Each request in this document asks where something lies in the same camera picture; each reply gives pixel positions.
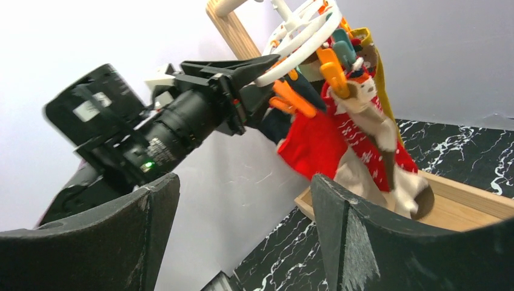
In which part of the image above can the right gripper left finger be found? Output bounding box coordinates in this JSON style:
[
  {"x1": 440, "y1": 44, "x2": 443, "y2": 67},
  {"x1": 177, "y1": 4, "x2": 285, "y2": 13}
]
[{"x1": 1, "y1": 173, "x2": 180, "y2": 290}]

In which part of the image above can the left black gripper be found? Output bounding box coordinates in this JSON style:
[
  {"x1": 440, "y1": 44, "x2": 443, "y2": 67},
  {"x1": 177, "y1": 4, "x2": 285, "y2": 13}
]
[{"x1": 172, "y1": 54, "x2": 279, "y2": 136}]

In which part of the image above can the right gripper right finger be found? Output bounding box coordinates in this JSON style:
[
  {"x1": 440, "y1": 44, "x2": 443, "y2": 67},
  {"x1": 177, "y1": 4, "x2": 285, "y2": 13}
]
[{"x1": 311, "y1": 175, "x2": 513, "y2": 290}]

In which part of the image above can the brown striped sock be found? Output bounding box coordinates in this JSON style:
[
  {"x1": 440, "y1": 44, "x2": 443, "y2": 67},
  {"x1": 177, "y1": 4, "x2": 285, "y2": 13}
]
[{"x1": 321, "y1": 76, "x2": 435, "y2": 220}]

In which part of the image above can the white sock hanger with clips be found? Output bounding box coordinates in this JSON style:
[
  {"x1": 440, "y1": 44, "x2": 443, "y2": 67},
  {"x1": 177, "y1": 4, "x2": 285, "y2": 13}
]
[{"x1": 253, "y1": 0, "x2": 358, "y2": 119}]

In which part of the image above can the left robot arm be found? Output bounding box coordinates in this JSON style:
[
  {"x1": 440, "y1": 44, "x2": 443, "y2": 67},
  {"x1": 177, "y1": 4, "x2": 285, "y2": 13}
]
[{"x1": 40, "y1": 55, "x2": 279, "y2": 225}]

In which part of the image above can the long red hanging sock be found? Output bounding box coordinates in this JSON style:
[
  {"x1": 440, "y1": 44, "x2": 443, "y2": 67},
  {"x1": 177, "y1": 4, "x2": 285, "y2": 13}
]
[{"x1": 277, "y1": 113, "x2": 348, "y2": 180}]

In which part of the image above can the wooden clothes rack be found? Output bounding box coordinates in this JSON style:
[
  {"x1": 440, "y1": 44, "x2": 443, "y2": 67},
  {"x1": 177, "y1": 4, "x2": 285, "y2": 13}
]
[{"x1": 206, "y1": 1, "x2": 513, "y2": 232}]

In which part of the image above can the red santa hanging sock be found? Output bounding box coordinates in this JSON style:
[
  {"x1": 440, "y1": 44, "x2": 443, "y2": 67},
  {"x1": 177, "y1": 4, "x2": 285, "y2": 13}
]
[{"x1": 321, "y1": 73, "x2": 422, "y2": 192}]

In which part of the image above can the yellow hanging sock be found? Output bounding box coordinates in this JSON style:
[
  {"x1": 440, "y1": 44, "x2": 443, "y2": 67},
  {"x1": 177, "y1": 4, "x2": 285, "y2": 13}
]
[{"x1": 350, "y1": 27, "x2": 404, "y2": 146}]

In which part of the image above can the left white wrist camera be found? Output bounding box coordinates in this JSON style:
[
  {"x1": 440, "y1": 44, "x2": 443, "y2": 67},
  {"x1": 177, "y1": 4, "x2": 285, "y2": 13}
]
[{"x1": 144, "y1": 63, "x2": 179, "y2": 111}]

